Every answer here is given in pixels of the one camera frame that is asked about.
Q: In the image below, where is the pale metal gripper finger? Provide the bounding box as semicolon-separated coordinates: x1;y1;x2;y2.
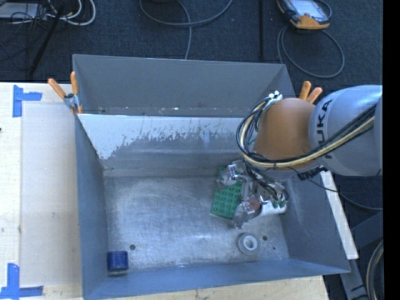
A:
216;164;248;194
234;198;262;229

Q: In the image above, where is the green studded flat plate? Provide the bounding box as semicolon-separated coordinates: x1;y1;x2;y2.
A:
211;166;251;220

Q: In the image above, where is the grey tape roll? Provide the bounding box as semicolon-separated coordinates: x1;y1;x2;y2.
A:
237;232;261;256

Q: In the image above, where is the grey metal bin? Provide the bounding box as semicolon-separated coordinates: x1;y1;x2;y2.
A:
71;54;351;300

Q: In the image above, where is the blue cylinder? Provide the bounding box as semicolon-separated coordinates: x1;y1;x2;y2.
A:
106;250;130;276

